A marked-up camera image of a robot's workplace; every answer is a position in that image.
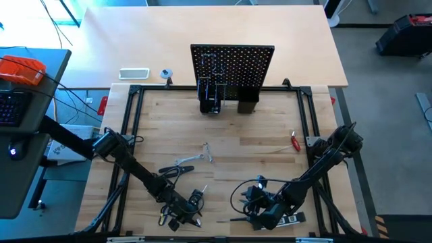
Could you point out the black keyboard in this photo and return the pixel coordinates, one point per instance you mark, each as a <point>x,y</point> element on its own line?
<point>13,108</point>

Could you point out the white rectangular tray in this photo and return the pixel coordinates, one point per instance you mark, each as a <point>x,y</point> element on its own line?
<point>134,73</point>

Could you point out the black and red case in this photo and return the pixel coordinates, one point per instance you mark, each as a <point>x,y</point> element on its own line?
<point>405,37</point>

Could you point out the black slanted support bar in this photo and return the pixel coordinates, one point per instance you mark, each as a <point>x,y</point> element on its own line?
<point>60,133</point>

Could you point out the black aluminium table frame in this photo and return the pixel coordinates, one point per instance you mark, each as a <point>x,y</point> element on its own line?
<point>158,88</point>

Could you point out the black computer mouse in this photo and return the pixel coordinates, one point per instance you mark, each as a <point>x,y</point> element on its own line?
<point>17,151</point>

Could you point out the black floor mat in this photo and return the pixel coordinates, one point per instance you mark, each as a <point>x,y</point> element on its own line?
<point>408,229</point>

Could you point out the blue tape roll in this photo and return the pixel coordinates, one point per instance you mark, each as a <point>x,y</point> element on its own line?
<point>166,73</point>

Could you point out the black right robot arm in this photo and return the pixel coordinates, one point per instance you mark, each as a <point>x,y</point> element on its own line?
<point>317,168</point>

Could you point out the black perforated pegboard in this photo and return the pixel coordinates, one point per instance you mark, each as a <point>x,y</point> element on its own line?
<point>256,60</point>

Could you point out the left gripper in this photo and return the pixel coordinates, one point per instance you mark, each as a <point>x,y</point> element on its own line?
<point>185,211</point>

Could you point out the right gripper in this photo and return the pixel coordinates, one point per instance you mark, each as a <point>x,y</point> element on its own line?
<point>260,202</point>

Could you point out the orange plastic box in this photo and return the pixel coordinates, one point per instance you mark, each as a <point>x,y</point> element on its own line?
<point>20,69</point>

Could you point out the light wood desk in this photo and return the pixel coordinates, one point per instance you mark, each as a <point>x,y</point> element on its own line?
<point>152,33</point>

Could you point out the black spirit level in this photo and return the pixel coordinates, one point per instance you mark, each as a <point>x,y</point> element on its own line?
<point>300,217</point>

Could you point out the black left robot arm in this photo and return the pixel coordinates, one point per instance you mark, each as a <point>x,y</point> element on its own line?
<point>135,168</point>

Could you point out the dark grey desk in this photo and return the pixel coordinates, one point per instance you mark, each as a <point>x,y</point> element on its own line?
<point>20,189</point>

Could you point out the large silver wrench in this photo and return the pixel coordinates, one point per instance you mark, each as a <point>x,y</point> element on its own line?
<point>189,158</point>

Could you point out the white stand base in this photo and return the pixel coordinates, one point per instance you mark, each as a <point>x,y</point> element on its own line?
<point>334,18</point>

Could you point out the yellow black hazard strip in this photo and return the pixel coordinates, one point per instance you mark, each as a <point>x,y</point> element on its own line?
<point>380,227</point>

